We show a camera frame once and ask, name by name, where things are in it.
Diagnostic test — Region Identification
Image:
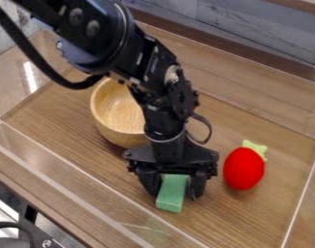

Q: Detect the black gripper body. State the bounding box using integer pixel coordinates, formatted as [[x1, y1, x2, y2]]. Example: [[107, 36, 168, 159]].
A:
[[123, 131, 219, 178]]

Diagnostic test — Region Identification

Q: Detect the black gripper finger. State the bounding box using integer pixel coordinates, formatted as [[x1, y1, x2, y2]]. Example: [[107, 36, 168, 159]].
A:
[[137, 170, 162, 197], [189, 171, 208, 201]]

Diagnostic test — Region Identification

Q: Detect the green rectangular block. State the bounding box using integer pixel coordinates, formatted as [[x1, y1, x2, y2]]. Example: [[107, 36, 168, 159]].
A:
[[156, 174, 189, 213]]

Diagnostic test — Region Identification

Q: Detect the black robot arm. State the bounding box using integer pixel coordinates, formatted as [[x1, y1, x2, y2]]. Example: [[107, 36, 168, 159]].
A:
[[12, 0, 219, 199]]

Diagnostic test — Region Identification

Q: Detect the light wooden bowl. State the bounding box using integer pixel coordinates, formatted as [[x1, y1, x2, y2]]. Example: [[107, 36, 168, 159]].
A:
[[90, 77, 148, 148]]

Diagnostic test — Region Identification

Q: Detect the red felt strawberry toy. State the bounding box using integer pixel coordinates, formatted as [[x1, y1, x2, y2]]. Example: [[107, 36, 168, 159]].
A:
[[223, 139, 268, 190]]

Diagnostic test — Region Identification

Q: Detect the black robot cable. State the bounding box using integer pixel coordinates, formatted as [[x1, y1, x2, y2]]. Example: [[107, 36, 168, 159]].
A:
[[0, 1, 105, 91]]

